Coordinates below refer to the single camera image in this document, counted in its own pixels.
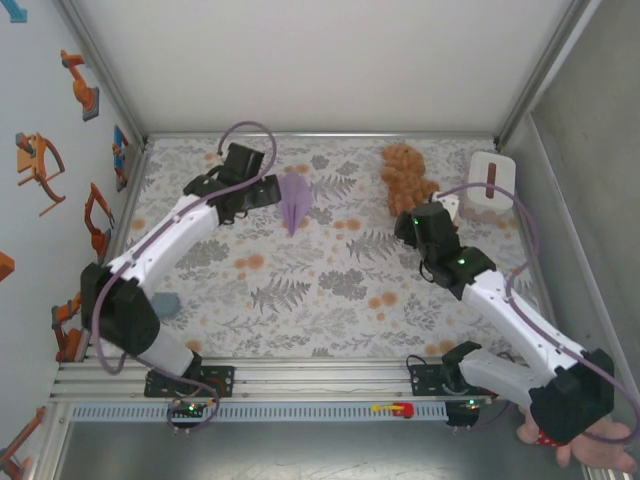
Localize small controller board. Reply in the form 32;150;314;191
167;398;214;420
444;397;490;429

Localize brown teddy bear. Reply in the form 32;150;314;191
379;143;441;217

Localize aluminium side rail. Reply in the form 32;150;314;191
499;143;569;360
79;142;154;360

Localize right small controller board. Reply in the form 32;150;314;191
444;397;490;429

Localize orange gripper wall sticker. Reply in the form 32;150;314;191
14;131;68;218

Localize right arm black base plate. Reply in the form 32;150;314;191
408;362;500;400

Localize aluminium mounting rail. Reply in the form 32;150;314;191
48;355;604;402

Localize orange claw arm sticker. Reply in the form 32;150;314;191
82;182;116;267

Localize small orange robot sticker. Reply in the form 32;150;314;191
50;291;85;363

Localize pink plush toy dotted dress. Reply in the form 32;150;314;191
516;404;634;471

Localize aluminium frame post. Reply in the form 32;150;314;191
492;0;604;151
55;0;151;151

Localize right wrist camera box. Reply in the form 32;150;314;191
435;193;461;219

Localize red yellow plastic toy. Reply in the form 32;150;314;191
370;401;415;419

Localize lilac paper sheet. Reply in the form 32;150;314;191
277;172;315;237

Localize orange lever wall sticker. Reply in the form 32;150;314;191
0;405;48;480

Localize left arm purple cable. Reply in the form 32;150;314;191
92;119;279;435

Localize blue-grey soft lump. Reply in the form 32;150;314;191
149;292;181;319

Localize aluminium frame cross bar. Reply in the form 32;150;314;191
146;130;497;142

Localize left small controller board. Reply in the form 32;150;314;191
167;398;214;420

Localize orange arm grey base sticker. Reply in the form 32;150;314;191
60;48;101;122

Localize floral fern table mat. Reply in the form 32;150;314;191
92;135;565;359

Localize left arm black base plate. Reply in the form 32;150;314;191
144;364;236;399

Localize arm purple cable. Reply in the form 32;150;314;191
92;119;279;435
437;182;636;446

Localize grey slotted cable duct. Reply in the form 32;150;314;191
69;402;450;423

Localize blue rail wall sticker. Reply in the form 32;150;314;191
111;124;133;193

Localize white tissue box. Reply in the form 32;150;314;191
458;150;518;222

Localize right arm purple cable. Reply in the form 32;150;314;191
437;182;636;446

